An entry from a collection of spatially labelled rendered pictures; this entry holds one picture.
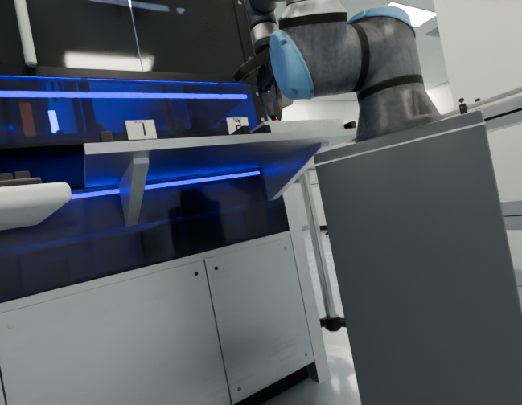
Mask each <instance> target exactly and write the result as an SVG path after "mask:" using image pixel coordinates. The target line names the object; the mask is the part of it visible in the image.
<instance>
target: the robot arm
mask: <svg viewBox="0 0 522 405"><path fill-rule="evenodd" d="M278 2H286V9H285V11H284V12H283V14H282V16H281V17H280V18H279V19H278V24H279V30H278V28H277V21H276V17H275V9H276V6H277V3H278ZM245 10H246V12H247V16H248V21H249V29H250V33H251V36H252V41H253V47H254V50H255V54H256V55H255V56H254V57H252V58H251V59H250V60H248V61H247V62H246V63H244V64H241V65H239V66H238V67H237V69H236V71H235V73H234V74H233V75H232V76H233V78H234V79H235V80H236V82H238V83H239V82H240V81H242V80H245V79H247V78H248V77H249V75H250V74H251V73H252V72H254V71H255V70H256V69H257V68H258V71H259V72H258V74H257V86H258V93H259V98H260V101H261V104H262V106H263V108H264V109H265V111H266V113H267V114H268V116H269V118H270V119H271V121H273V120H274V119H276V117H277V119H278V120H280V121H281V120H282V111H283V109H284V108H285V107H287V106H290V105H292V104H293V102H294V101H293V100H300V99H308V100H311V99H313V98H315V97H321V96H332V95H339V94H344V93H350V92H356V96H357V100H358V105H359V116H358V123H357V130H356V143H357V142H360V141H366V140H368V139H372V138H375V137H380V136H384V135H386V134H390V133H395V132H398V131H401V130H405V129H410V128H413V127H416V126H419V125H424V124H428V123H431V122H435V121H440V120H442V116H441V114H440V112H439V111H438V110H437V108H436V106H435V105H434V103H433V101H432V100H431V99H430V97H429V95H428V93H427V92H426V90H425V85H424V81H423V77H422V73H421V65H420V61H419V56H418V52H417V44H416V40H415V39H416V34H415V30H414V28H413V26H412V23H411V19H410V17H409V14H408V13H407V12H406V11H405V10H404V9H402V8H400V7H399V6H391V5H383V6H374V7H371V8H369V10H367V11H366V10H362V11H360V12H359V13H358V14H356V15H354V16H353V17H352V18H350V20H349V21H347V10H346V9H345V8H344V7H343V6H342V5H341V4H340V3H339V0H245ZM268 91H270V92H268Z"/></svg>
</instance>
